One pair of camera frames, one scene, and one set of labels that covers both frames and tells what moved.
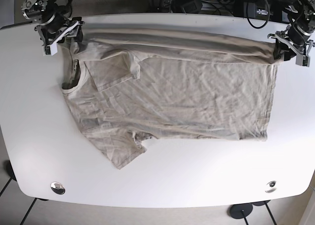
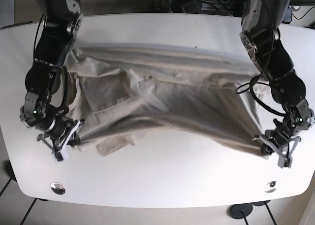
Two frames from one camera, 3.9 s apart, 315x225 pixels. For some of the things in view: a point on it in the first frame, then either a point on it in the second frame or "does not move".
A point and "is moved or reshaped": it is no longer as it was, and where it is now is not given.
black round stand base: (240, 211) does not move
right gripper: (299, 36) to (285, 135)
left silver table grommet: (57, 187) does not move
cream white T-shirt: (127, 86) is moved or reshaped
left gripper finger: (79, 36) to (74, 140)
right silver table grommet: (270, 186) does not move
